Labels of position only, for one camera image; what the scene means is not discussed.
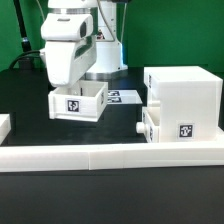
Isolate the white fiducial tag sheet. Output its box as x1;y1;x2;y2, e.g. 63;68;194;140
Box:
107;90;142;104

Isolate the white drawer cabinet box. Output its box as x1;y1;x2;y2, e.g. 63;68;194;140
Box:
144;66;223;142

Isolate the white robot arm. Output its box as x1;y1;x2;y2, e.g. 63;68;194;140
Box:
41;0;127;87

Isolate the white front drawer with tag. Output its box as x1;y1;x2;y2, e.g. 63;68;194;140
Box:
136;107;160;143

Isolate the white drawer with tag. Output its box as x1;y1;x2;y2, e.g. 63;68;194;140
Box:
136;107;160;143
48;80;108;122

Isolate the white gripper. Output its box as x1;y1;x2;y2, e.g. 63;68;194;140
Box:
41;13;96;87

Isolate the white thin cable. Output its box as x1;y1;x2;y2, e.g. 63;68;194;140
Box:
35;0;48;16

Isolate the white U-shaped fence rail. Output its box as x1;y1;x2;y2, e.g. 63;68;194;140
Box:
0;114;224;172

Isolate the black cable with connector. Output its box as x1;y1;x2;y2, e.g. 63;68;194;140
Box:
9;49;44;70

